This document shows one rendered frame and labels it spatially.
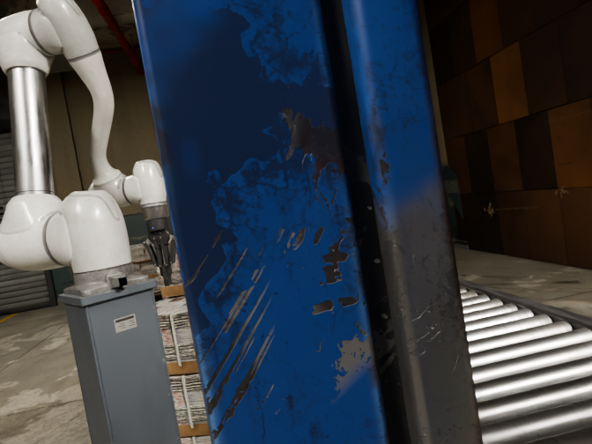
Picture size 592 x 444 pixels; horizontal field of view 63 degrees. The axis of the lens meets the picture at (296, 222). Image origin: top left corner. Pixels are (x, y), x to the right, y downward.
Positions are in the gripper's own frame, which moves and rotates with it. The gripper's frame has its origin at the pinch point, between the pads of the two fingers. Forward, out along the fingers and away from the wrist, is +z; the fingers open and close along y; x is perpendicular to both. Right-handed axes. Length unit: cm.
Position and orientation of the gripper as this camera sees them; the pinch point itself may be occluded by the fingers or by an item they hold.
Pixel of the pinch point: (166, 276)
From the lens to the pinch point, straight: 179.6
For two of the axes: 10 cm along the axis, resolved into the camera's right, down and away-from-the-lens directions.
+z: 1.6, 9.9, 0.5
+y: -9.7, 1.5, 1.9
